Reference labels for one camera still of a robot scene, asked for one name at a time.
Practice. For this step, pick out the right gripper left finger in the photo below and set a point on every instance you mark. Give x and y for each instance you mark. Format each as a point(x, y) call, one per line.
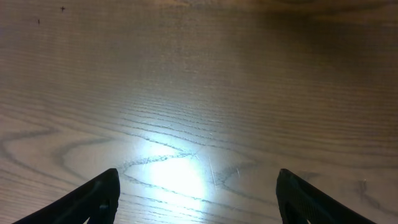
point(95, 202)

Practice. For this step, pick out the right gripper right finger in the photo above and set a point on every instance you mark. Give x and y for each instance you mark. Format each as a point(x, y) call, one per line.
point(301, 202)

